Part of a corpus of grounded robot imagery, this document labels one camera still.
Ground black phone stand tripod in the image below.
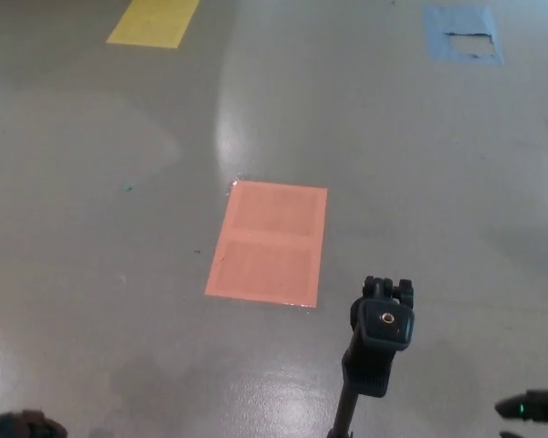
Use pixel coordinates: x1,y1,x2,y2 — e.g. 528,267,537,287
327,275,416,438

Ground orange floor tape patch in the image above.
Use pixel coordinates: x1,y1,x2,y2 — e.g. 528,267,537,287
204,179,329,308

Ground torn blue floor tape patch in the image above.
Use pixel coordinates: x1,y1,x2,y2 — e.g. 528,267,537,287
422,4,505,66

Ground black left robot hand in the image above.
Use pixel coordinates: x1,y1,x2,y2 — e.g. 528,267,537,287
0,409,69,438

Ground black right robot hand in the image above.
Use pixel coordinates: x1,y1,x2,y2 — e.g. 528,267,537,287
494,389,548,438

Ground yellow floor tape patch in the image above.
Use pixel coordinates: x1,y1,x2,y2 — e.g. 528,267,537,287
105,0,201,48

